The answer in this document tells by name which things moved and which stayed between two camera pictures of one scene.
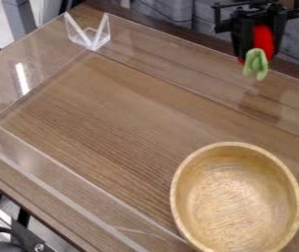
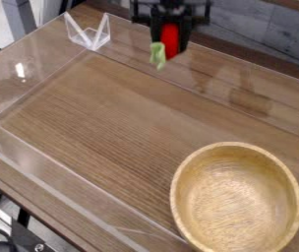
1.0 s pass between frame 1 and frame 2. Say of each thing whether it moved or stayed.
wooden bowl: stayed
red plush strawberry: moved
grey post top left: stayed
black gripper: moved
